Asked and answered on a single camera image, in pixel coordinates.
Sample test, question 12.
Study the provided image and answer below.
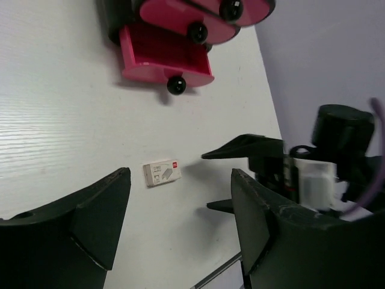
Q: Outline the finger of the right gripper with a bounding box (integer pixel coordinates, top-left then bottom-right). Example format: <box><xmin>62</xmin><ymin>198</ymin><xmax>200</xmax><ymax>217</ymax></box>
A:
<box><xmin>206</xmin><ymin>199</ymin><xmax>234</xmax><ymax>213</ymax></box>

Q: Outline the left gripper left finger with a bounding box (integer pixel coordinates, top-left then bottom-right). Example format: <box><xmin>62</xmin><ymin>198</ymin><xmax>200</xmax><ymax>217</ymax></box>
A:
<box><xmin>1</xmin><ymin>167</ymin><xmax>131</xmax><ymax>288</ymax></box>

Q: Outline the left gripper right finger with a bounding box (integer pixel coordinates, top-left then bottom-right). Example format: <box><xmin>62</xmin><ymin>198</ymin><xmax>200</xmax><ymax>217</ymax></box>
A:
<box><xmin>231</xmin><ymin>169</ymin><xmax>384</xmax><ymax>288</ymax></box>

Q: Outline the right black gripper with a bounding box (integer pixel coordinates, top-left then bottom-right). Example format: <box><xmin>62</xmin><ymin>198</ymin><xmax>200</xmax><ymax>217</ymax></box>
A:
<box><xmin>201</xmin><ymin>104</ymin><xmax>384</xmax><ymax>210</ymax></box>

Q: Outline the white staples box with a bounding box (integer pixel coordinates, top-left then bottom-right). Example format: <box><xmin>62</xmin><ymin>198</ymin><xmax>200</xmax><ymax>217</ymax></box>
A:
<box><xmin>143</xmin><ymin>160</ymin><xmax>182</xmax><ymax>187</ymax></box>

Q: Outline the pink drawer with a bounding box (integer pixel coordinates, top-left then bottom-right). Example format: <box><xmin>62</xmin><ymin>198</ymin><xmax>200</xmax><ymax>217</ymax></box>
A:
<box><xmin>138</xmin><ymin>0</ymin><xmax>240</xmax><ymax>45</ymax></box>
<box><xmin>191</xmin><ymin>0</ymin><xmax>276</xmax><ymax>27</ymax></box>
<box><xmin>119</xmin><ymin>22</ymin><xmax>214</xmax><ymax>95</ymax></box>

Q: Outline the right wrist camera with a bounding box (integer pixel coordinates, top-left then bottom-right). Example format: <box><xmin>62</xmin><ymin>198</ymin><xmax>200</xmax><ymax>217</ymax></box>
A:
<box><xmin>294</xmin><ymin>158</ymin><xmax>341</xmax><ymax>211</ymax></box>

